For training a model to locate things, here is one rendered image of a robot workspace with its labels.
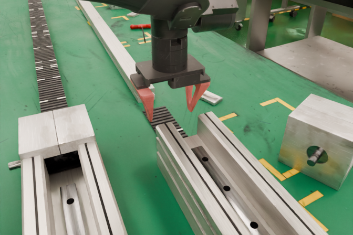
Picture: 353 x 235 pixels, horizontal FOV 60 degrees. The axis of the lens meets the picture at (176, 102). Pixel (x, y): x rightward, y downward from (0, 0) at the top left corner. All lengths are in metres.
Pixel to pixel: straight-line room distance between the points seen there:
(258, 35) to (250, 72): 1.55
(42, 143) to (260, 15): 2.02
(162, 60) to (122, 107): 0.23
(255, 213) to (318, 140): 0.16
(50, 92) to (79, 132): 0.26
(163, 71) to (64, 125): 0.17
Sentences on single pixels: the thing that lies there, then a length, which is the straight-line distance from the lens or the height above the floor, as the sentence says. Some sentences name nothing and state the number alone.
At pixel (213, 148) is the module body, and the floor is 0.84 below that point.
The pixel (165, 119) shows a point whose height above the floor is 0.78.
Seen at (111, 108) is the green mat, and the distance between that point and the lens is 0.68.
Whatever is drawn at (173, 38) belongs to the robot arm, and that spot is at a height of 0.98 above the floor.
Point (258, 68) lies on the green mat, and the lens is 0.86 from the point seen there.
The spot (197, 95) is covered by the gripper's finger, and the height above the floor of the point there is 0.87.
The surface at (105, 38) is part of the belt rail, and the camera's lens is 0.98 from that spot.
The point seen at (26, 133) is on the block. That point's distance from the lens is 0.49.
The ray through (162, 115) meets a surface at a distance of 0.64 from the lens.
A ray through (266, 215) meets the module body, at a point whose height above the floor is 0.83.
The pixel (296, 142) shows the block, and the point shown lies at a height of 0.83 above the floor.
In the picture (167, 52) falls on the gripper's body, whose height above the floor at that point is 0.96.
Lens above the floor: 1.15
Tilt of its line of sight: 33 degrees down
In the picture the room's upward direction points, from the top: straight up
